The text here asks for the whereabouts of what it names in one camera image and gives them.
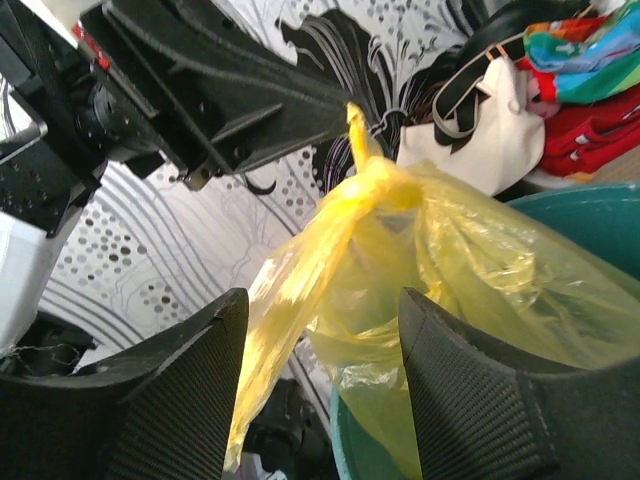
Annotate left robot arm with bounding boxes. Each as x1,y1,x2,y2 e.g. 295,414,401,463
1,1,352,347

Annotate yellow trash bag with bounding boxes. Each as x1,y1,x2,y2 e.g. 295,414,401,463
224,105,639,479

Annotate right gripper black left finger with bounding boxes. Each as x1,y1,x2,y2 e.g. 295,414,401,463
1,288,249,479

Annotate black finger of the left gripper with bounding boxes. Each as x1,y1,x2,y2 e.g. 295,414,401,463
79,1,351,190

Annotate red cloth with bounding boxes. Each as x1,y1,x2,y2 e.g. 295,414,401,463
527,72,639,180

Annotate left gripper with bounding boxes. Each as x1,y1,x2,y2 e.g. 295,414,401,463
1,1,164,238

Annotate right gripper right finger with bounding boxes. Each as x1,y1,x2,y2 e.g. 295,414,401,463
398,288,639,479

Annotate colourful printed bag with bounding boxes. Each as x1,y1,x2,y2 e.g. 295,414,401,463
523,1,639,104

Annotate teal trash bin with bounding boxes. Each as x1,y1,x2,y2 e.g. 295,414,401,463
324,180,639,479

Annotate cream canvas tote bag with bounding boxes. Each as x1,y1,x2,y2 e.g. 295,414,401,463
396,53,545,196

